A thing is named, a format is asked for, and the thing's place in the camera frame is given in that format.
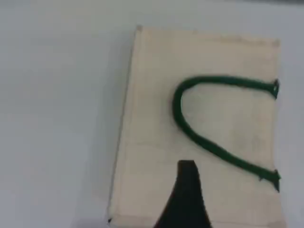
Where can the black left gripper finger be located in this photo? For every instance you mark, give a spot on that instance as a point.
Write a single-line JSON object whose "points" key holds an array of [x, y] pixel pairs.
{"points": [[186, 204]]}

